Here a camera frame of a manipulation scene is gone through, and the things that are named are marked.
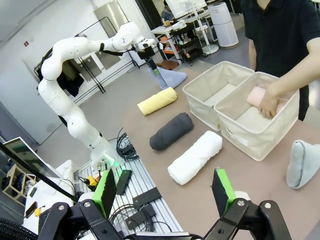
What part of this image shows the black braided cable sleeve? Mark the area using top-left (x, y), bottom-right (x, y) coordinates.
top-left (0, 216), bottom-right (39, 240)

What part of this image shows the white towel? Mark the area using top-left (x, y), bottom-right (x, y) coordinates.
top-left (167, 130), bottom-right (223, 186)

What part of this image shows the person's left forearm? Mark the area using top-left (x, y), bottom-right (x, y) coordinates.
top-left (266, 46), bottom-right (320, 98)

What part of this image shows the black utility cart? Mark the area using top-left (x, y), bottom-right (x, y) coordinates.
top-left (171, 22), bottom-right (204, 67)

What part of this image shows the white pole stand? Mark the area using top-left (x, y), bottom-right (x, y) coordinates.
top-left (189, 0), bottom-right (220, 55)

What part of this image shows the aluminium profile base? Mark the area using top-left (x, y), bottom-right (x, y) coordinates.
top-left (74, 138), bottom-right (185, 235)

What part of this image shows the person's left hand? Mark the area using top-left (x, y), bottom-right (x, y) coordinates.
top-left (257, 86), bottom-right (280, 119)

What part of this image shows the brown cloth on floor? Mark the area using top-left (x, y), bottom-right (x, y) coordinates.
top-left (155, 59), bottom-right (180, 71)

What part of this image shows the coiled black cable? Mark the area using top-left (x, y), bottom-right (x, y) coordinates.
top-left (109, 204), bottom-right (174, 234)

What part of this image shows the yellow rolled towel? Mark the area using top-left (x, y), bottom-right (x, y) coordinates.
top-left (137, 86), bottom-right (178, 116)

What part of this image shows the black cable bundle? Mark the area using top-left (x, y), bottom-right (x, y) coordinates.
top-left (116, 127), bottom-right (140, 161)

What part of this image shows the black clothes rack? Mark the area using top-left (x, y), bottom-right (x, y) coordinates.
top-left (33, 16), bottom-right (141, 95)

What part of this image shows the black power box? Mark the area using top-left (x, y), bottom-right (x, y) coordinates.
top-left (115, 169), bottom-right (133, 196)

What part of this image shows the light grey folded towel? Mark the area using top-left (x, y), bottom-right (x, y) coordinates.
top-left (285, 139), bottom-right (320, 190)

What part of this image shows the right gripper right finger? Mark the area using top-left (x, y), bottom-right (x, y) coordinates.
top-left (203, 168), bottom-right (292, 240)

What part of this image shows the white air purifier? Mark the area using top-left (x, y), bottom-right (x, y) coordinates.
top-left (207, 2), bottom-right (240, 50)

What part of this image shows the person's right forearm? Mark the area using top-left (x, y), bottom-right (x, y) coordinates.
top-left (248, 38), bottom-right (259, 73)

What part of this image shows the person in black shirt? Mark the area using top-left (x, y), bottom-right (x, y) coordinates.
top-left (240, 0), bottom-right (320, 122)

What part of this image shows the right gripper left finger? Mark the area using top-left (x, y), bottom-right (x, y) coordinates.
top-left (37, 169), bottom-right (126, 240)

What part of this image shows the black smartphone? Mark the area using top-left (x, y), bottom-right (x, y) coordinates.
top-left (24, 201), bottom-right (39, 219)

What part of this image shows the black mounting plate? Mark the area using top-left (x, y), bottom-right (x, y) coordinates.
top-left (124, 203), bottom-right (157, 230)
top-left (132, 187), bottom-right (161, 204)

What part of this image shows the dark hanging jacket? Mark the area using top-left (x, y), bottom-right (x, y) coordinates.
top-left (56, 59), bottom-right (85, 98)

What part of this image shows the yellow emergency stop button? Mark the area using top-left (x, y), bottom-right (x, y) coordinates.
top-left (85, 175), bottom-right (99, 187)

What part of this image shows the pink towel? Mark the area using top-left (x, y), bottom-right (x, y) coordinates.
top-left (246, 86), bottom-right (288, 114)

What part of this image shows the seated background person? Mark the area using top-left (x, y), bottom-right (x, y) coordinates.
top-left (160, 0), bottom-right (176, 24)

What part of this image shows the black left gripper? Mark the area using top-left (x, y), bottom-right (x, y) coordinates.
top-left (136, 47), bottom-right (161, 76)

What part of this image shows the wooden shelf unit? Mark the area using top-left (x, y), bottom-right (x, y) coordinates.
top-left (1, 164), bottom-right (38, 207)

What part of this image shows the dark grey rolled towel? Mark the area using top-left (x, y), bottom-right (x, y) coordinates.
top-left (149, 112), bottom-right (195, 152)

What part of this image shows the computer monitor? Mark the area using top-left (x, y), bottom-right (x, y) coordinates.
top-left (0, 136), bottom-right (62, 180)

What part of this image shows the blue towel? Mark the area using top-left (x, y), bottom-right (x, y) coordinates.
top-left (149, 66), bottom-right (188, 91)

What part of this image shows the beige fabric storage bin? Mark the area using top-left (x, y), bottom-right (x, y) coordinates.
top-left (213, 71), bottom-right (300, 162)
top-left (182, 61), bottom-right (256, 132)

